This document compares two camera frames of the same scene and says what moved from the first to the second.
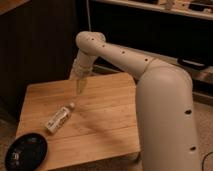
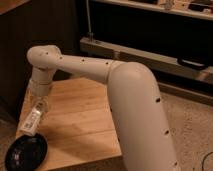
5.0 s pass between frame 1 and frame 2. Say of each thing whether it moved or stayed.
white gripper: moved
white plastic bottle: moved
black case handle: stayed
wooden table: stayed
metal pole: stayed
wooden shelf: stayed
